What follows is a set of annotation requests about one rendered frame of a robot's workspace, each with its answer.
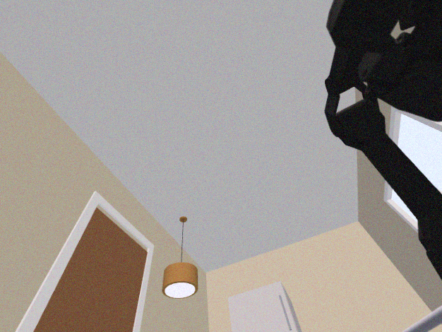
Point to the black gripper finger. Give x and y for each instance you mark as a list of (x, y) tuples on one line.
[(425, 41)]

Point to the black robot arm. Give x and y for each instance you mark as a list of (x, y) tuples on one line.
[(408, 85)]

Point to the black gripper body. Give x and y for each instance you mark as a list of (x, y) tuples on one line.
[(366, 25)]

